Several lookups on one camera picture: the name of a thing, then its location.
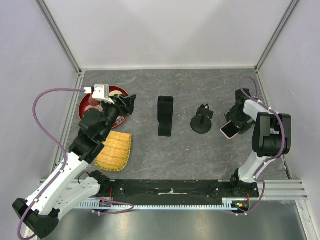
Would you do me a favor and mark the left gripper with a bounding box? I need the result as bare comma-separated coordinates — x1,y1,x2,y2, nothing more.
100,93,137,140

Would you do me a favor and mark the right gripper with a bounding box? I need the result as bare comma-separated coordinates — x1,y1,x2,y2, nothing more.
225,106,256,135

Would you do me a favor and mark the pink case smartphone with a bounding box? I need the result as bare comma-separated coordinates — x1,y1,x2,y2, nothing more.
220,121,240,140

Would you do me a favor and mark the black smartphone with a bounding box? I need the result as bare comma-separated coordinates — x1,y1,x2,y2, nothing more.
157,96,174,123

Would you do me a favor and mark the black round-base phone holder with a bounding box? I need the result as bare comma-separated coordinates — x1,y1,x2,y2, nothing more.
190,103,214,134

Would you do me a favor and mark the black folding phone stand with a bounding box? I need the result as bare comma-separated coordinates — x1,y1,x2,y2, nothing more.
158,119,172,137

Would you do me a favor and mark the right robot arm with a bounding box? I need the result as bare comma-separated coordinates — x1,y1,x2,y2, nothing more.
220,88,292,197

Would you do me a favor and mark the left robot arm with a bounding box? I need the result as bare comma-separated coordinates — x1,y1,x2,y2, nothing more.
12,94,137,239

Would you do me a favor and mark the beige mug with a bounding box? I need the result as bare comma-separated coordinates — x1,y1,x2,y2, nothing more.
109,90,123,97

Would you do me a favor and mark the red round tray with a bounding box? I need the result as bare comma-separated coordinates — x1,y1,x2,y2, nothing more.
78,85,129,129

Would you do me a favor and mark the pink mug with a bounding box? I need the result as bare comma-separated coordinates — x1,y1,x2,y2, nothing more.
84,98,101,112

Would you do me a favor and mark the woven bamboo tray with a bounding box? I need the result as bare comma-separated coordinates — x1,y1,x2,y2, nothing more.
94,131,132,172

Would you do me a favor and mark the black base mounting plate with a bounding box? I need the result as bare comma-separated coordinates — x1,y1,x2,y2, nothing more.
97,179,260,206

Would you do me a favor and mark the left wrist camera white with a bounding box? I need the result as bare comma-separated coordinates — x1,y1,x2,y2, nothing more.
84,84,115,106

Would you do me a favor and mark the slotted cable duct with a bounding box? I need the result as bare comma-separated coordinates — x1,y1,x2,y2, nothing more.
74,198,238,211

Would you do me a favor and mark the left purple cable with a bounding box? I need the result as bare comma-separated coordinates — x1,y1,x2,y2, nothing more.
17,87,135,240

